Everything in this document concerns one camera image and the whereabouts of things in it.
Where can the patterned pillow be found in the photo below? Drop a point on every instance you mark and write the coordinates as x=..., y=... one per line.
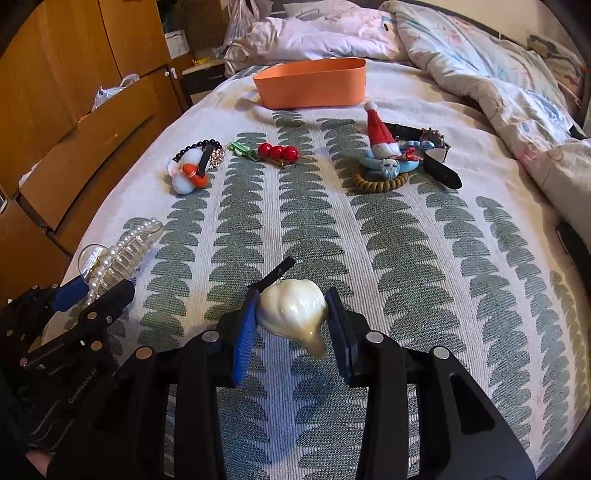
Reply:
x=558, y=60

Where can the green hair clip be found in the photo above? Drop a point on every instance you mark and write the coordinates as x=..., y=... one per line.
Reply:
x=240, y=148

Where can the wooden wardrobe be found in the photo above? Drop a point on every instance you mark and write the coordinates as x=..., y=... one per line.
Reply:
x=55, y=69

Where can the red santa hat hair clip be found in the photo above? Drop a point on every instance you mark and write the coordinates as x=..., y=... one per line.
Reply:
x=378, y=131

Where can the white box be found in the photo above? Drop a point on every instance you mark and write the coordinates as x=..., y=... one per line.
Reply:
x=176, y=44

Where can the gold pink hair clip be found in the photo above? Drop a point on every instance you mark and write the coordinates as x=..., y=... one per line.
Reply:
x=217, y=159

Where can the clear pearl claw clip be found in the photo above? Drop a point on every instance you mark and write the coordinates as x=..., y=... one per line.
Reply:
x=124, y=249

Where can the clutter on nightstand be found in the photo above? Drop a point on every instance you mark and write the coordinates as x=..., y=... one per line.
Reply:
x=210, y=57

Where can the orange plastic basket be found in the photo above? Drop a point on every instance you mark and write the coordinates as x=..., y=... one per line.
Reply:
x=309, y=90

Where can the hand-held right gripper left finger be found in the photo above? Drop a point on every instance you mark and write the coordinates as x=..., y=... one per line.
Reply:
x=242, y=341

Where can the wooden nightstand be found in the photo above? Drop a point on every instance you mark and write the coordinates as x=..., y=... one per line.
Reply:
x=203, y=81

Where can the small black hair clip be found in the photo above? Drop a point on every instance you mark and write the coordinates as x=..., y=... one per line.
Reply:
x=277, y=273

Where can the pink white quilt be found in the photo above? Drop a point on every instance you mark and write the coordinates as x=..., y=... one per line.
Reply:
x=314, y=39

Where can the cream garlic-shaped hair clip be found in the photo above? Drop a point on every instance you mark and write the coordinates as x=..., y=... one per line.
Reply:
x=291, y=309

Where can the white pillow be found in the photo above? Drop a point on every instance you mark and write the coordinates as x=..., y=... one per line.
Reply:
x=318, y=9

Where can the white plush bunny hair clip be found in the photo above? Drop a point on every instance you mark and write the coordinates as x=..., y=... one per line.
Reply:
x=184, y=177

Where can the blue cat hair clip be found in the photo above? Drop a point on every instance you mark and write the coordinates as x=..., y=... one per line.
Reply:
x=390, y=168

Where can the small blue hair clip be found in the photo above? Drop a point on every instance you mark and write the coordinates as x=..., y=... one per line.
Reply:
x=422, y=145

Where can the hanging clear plastic bag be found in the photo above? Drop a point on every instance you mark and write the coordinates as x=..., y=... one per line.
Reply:
x=242, y=23

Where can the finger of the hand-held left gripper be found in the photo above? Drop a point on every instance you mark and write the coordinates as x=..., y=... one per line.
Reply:
x=108, y=307
x=71, y=293

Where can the plastic bag in drawer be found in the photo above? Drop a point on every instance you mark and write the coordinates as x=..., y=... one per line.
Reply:
x=113, y=94

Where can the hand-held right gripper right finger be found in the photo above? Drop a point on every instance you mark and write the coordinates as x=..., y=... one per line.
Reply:
x=342, y=341

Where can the floral light quilt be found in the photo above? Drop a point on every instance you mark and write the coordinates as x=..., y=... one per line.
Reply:
x=485, y=69

